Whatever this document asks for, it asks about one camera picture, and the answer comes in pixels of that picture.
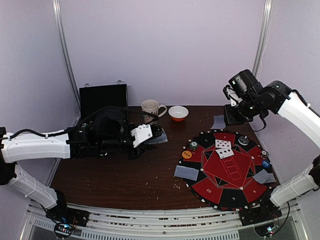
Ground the black poker chip case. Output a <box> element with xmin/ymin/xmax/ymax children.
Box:
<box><xmin>79</xmin><ymin>84</ymin><xmax>128</xmax><ymax>123</ymax></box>

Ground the aluminium frame post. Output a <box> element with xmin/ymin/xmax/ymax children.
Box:
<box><xmin>52</xmin><ymin>0</ymin><xmax>81</xmax><ymax>112</ymax></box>
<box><xmin>252</xmin><ymin>0</ymin><xmax>273</xmax><ymax>80</ymax></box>

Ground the black dealer button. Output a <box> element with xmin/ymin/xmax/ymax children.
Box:
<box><xmin>238</xmin><ymin>136</ymin><xmax>250</xmax><ymax>146</ymax></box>

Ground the red black poker mat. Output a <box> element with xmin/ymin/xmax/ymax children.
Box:
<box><xmin>178</xmin><ymin>129</ymin><xmax>273</xmax><ymax>211</ymax></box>

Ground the orange white ceramic bowl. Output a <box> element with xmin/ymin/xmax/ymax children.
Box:
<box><xmin>168</xmin><ymin>105</ymin><xmax>189</xmax><ymax>122</ymax></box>

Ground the right aluminium frame post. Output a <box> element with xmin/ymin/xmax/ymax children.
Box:
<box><xmin>252</xmin><ymin>0</ymin><xmax>273</xmax><ymax>80</ymax></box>

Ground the face up spades card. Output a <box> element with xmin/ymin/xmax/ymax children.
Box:
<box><xmin>215</xmin><ymin>148</ymin><xmax>234</xmax><ymax>159</ymax></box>

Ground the aluminium front rail base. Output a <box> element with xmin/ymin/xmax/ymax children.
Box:
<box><xmin>21</xmin><ymin>196</ymin><xmax>310</xmax><ymax>240</ymax></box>

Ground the blue small blind button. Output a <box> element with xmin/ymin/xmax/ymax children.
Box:
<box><xmin>261</xmin><ymin>159</ymin><xmax>271</xmax><ymax>168</ymax></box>

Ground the orange big blind button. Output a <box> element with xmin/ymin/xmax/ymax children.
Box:
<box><xmin>181</xmin><ymin>150</ymin><xmax>193</xmax><ymax>160</ymax></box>

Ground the white floral ceramic mug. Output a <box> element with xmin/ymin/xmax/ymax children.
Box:
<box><xmin>141</xmin><ymin>99</ymin><xmax>168</xmax><ymax>124</ymax></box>

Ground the deck of playing cards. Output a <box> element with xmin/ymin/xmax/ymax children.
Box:
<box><xmin>145</xmin><ymin>129</ymin><xmax>168</xmax><ymax>145</ymax></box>

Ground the nine of diamonds card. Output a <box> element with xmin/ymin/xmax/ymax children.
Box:
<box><xmin>215</xmin><ymin>139</ymin><xmax>232</xmax><ymax>149</ymax></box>

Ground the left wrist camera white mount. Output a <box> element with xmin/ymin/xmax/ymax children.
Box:
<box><xmin>130</xmin><ymin>124</ymin><xmax>153</xmax><ymax>148</ymax></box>

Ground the left aluminium frame post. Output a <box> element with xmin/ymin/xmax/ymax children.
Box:
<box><xmin>52</xmin><ymin>0</ymin><xmax>81</xmax><ymax>112</ymax></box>

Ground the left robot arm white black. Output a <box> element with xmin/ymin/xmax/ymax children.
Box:
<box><xmin>0</xmin><ymin>106</ymin><xmax>165</xmax><ymax>223</ymax></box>

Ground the stack of poker chips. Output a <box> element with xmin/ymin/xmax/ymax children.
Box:
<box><xmin>261</xmin><ymin>150</ymin><xmax>269</xmax><ymax>159</ymax></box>
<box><xmin>189</xmin><ymin>141</ymin><xmax>199</xmax><ymax>152</ymax></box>

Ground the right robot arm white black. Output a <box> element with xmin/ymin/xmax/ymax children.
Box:
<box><xmin>223</xmin><ymin>69</ymin><xmax>320</xmax><ymax>222</ymax></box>

